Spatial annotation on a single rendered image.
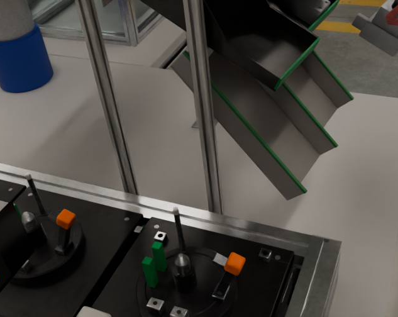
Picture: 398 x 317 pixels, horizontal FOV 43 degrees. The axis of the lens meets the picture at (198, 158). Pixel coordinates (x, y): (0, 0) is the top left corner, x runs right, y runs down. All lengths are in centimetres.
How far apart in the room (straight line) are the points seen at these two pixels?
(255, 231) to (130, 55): 90
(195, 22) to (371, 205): 52
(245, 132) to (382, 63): 252
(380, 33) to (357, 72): 231
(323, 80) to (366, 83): 204
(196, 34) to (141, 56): 88
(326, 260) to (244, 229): 14
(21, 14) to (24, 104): 24
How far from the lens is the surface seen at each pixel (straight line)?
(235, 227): 82
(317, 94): 100
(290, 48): 78
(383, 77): 311
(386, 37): 84
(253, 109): 84
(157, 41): 164
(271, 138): 84
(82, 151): 121
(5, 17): 144
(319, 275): 76
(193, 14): 68
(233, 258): 63
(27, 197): 96
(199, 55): 70
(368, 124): 122
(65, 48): 171
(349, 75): 311
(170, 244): 79
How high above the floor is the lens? 156
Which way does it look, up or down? 39 degrees down
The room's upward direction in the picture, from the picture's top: 7 degrees counter-clockwise
